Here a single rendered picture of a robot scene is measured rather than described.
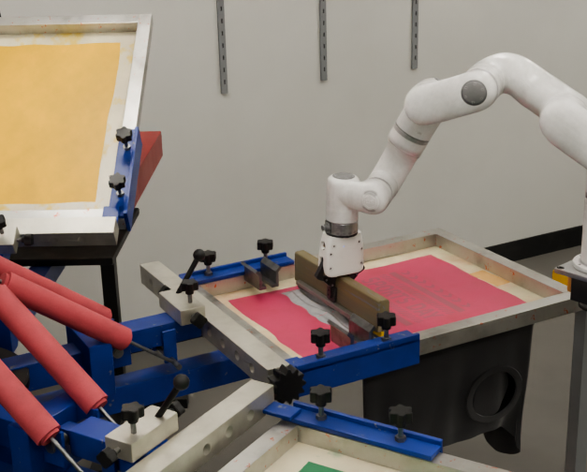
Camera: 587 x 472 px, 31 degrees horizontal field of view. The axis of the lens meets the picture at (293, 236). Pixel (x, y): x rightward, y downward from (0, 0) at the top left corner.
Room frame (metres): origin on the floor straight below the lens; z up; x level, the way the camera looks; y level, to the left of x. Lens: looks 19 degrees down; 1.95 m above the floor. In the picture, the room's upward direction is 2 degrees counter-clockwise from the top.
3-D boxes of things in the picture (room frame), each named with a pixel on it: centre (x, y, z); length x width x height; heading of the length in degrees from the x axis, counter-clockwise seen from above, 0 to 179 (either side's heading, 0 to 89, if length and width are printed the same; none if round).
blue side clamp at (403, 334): (2.01, -0.12, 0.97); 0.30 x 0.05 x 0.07; 118
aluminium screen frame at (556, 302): (2.37, -0.20, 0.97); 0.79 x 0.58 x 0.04; 118
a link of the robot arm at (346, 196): (2.28, -0.15, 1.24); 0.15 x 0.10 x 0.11; 72
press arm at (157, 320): (2.11, 0.29, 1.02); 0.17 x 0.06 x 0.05; 118
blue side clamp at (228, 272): (2.50, 0.14, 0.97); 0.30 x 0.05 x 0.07; 118
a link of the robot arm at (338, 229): (2.30, -0.11, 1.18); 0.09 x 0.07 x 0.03; 118
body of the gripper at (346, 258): (2.31, -0.11, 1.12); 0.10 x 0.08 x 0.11; 118
